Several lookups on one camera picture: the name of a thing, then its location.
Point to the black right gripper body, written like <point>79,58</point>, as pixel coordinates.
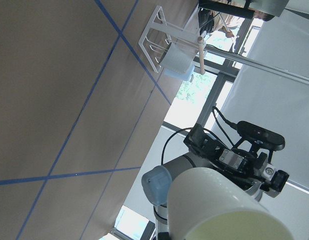
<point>241,167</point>

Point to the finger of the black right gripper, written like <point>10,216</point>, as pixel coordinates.
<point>274,180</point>

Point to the cream plastic cup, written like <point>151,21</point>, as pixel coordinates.
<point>202,204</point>

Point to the grey plastic cup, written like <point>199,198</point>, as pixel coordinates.
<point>175,59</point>

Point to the light blue plastic cup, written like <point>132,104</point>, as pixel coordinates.
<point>186,77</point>

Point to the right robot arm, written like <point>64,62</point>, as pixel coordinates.
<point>156,183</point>

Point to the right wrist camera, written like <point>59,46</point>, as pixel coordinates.
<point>263,138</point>

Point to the aluminium frame post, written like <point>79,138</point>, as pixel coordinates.
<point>256,64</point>

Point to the white wire cup rack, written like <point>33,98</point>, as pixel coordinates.
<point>159,33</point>

